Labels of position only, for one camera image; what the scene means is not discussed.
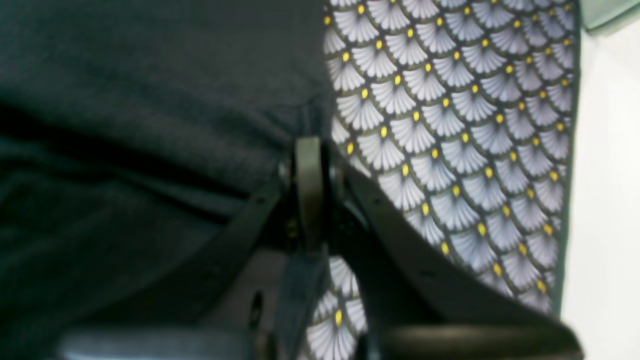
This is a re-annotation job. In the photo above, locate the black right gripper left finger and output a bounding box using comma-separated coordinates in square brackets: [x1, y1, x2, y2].
[55, 153, 296, 360]

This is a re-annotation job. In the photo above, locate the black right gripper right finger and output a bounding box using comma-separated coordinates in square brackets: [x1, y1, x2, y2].
[325, 145, 585, 360]

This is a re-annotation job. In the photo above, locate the dark grey T-shirt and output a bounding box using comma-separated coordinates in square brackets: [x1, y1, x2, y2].
[1, 0, 334, 360]

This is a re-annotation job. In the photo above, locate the white side cabinet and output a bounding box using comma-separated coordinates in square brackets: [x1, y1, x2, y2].
[561, 0, 640, 360]

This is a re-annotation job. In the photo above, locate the fan-patterned tablecloth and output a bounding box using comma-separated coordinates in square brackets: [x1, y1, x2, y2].
[300, 0, 583, 360]

